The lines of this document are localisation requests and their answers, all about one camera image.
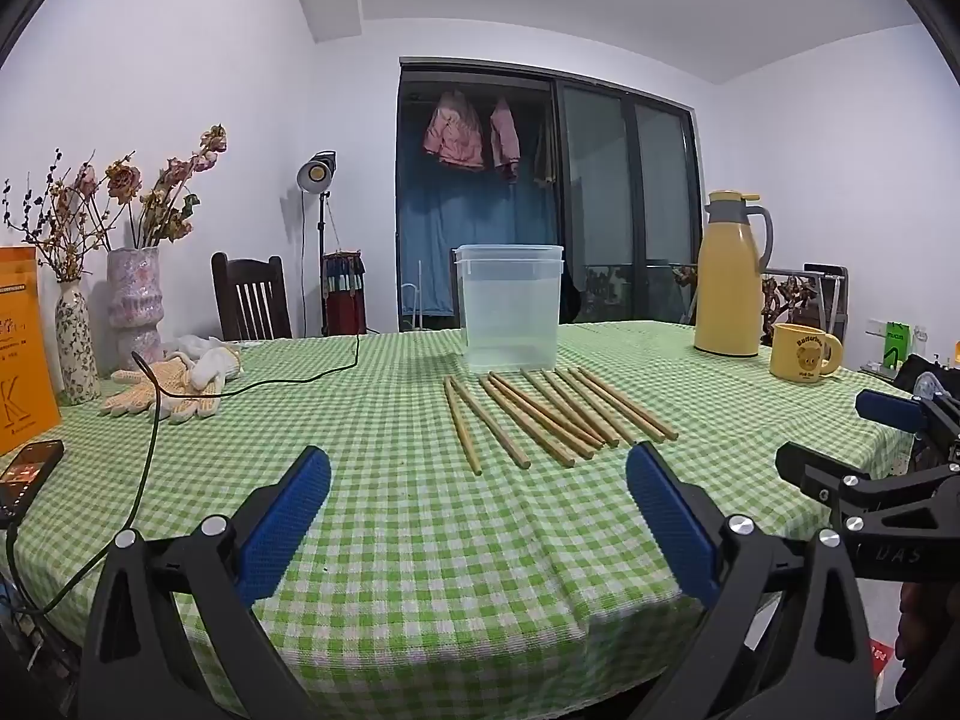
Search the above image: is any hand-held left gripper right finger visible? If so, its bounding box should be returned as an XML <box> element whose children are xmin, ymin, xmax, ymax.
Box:
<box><xmin>626</xmin><ymin>442</ymin><xmax>878</xmax><ymax>720</ymax></box>

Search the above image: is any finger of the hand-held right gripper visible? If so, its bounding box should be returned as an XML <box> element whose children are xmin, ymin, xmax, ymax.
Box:
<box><xmin>855</xmin><ymin>388</ymin><xmax>960</xmax><ymax>460</ymax></box>
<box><xmin>775</xmin><ymin>441</ymin><xmax>960</xmax><ymax>541</ymax></box>

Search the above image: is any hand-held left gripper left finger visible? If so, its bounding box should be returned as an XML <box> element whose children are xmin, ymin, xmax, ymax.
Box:
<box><xmin>77</xmin><ymin>446</ymin><xmax>332</xmax><ymax>720</ymax></box>

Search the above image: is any row of wooden chopsticks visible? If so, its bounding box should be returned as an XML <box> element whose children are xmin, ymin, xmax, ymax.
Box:
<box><xmin>442</xmin><ymin>366</ymin><xmax>680</xmax><ymax>476</ymax></box>

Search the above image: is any clear plastic container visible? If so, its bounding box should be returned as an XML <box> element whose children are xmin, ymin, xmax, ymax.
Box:
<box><xmin>454</xmin><ymin>244</ymin><xmax>565</xmax><ymax>374</ymax></box>

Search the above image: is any green paper bag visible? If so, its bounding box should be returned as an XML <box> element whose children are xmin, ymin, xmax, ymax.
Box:
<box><xmin>883</xmin><ymin>322</ymin><xmax>911</xmax><ymax>374</ymax></box>

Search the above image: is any yellow bear print mug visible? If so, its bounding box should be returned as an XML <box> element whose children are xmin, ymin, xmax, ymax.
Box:
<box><xmin>769</xmin><ymin>322</ymin><xmax>844</xmax><ymax>385</ymax></box>

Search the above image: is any green checked tablecloth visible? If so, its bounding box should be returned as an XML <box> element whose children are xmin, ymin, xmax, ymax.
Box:
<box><xmin>0</xmin><ymin>320</ymin><xmax>935</xmax><ymax>717</ymax></box>

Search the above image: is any metal drying rack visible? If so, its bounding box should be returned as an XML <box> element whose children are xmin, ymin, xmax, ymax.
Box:
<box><xmin>759</xmin><ymin>262</ymin><xmax>852</xmax><ymax>350</ymax></box>

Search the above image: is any row of leopard print cloths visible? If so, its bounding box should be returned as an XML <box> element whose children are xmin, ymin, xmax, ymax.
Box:
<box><xmin>761</xmin><ymin>275</ymin><xmax>818</xmax><ymax>317</ymax></box>

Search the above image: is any white cotton glove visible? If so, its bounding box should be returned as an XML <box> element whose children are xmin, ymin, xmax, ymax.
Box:
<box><xmin>176</xmin><ymin>336</ymin><xmax>245</xmax><ymax>391</ymax></box>

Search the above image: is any yellow thermos jug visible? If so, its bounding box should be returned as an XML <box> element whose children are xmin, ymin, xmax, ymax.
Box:
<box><xmin>694</xmin><ymin>190</ymin><xmax>773</xmax><ymax>359</ymax></box>

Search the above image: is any red storage stand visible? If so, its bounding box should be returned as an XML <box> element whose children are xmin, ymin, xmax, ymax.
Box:
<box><xmin>322</xmin><ymin>250</ymin><xmax>368</xmax><ymax>336</ymax></box>

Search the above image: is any black smartphone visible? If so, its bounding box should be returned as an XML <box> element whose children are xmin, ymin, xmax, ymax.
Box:
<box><xmin>0</xmin><ymin>440</ymin><xmax>65</xmax><ymax>518</ymax></box>

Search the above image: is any small floral ceramic vase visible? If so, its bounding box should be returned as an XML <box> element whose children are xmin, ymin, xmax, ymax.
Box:
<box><xmin>55</xmin><ymin>279</ymin><xmax>101</xmax><ymax>406</ymax></box>

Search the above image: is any orange book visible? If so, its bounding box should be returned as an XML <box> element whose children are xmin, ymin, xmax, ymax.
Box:
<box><xmin>0</xmin><ymin>245</ymin><xmax>62</xmax><ymax>457</ymax></box>

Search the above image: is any blue curtain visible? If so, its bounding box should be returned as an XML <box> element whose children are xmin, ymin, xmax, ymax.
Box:
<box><xmin>397</xmin><ymin>165</ymin><xmax>560</xmax><ymax>332</ymax></box>

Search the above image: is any dark framed sliding glass door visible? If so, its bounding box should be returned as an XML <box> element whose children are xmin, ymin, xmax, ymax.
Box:
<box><xmin>397</xmin><ymin>56</ymin><xmax>704</xmax><ymax>332</ymax></box>

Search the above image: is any studio lamp on stand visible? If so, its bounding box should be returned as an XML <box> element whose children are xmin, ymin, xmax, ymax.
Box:
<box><xmin>295</xmin><ymin>151</ymin><xmax>340</xmax><ymax>337</ymax></box>

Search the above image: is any dried pink flower bouquet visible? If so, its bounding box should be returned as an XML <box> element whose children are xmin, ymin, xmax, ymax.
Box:
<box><xmin>105</xmin><ymin>124</ymin><xmax>228</xmax><ymax>250</ymax></box>

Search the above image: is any large pink jacket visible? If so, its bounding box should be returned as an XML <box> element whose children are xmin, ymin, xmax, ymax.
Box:
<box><xmin>422</xmin><ymin>88</ymin><xmax>486</xmax><ymax>171</ymax></box>

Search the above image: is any small pink jacket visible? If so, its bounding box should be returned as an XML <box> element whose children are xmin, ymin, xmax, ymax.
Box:
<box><xmin>490</xmin><ymin>96</ymin><xmax>522</xmax><ymax>182</ymax></box>

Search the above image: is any black cable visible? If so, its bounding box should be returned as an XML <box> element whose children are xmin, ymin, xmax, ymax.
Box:
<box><xmin>4</xmin><ymin>331</ymin><xmax>362</xmax><ymax>620</ymax></box>

